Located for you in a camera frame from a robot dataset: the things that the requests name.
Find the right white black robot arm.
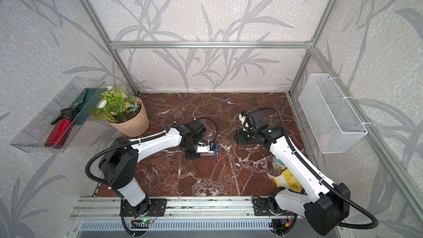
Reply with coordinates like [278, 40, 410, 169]
[235, 109, 350, 236]

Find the yellow work glove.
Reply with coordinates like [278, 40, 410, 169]
[273, 169, 303, 193]

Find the red spray bottle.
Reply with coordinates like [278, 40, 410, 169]
[44, 109, 75, 149]

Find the clear plastic wall bin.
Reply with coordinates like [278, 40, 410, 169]
[10, 77, 105, 153]

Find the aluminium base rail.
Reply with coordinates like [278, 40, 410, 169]
[70, 195, 348, 220]

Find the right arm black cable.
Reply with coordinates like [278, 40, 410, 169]
[257, 106, 379, 229]

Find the terracotta pot with green plant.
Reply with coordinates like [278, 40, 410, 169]
[91, 86, 149, 137]

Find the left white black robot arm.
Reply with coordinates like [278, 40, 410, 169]
[99, 120, 207, 207]

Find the white wire mesh basket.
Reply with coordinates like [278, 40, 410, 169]
[299, 73, 368, 154]

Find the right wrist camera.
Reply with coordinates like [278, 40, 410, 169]
[239, 113, 250, 131]

